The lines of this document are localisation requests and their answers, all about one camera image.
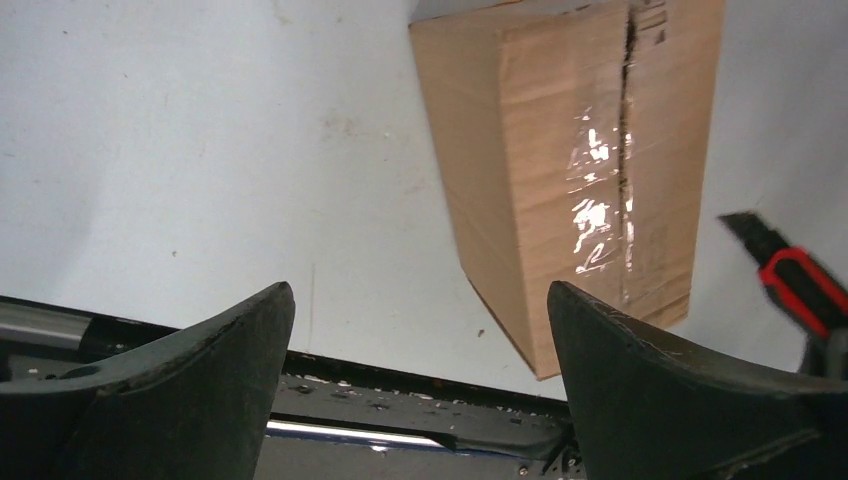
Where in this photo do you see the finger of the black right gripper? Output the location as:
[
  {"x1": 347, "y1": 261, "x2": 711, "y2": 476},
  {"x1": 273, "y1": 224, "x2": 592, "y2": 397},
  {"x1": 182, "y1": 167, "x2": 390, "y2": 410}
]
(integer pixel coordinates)
[{"x1": 798, "y1": 328, "x2": 847, "y2": 381}]

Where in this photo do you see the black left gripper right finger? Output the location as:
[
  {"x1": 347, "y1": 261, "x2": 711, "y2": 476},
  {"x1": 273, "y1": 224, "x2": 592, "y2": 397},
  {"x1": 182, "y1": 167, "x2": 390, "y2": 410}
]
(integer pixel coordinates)
[{"x1": 547, "y1": 281, "x2": 847, "y2": 479}]

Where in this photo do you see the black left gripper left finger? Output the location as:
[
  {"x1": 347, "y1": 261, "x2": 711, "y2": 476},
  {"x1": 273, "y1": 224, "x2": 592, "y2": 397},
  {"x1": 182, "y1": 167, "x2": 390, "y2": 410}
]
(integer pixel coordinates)
[{"x1": 1, "y1": 282, "x2": 295, "y2": 479}]

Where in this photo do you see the red black utility knife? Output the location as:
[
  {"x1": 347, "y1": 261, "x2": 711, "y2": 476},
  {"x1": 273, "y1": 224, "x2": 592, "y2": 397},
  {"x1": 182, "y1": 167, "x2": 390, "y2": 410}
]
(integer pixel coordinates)
[{"x1": 718, "y1": 211, "x2": 847, "y2": 345}]

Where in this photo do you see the brown cardboard express box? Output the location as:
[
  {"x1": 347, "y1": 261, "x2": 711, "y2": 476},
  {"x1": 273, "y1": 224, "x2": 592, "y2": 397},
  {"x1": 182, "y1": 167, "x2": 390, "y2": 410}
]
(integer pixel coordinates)
[{"x1": 409, "y1": 1, "x2": 725, "y2": 380}]

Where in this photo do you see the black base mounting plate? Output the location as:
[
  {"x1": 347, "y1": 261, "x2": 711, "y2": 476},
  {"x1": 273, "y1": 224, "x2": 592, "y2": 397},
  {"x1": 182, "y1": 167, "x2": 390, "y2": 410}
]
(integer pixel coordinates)
[{"x1": 1, "y1": 297, "x2": 586, "y2": 479}]

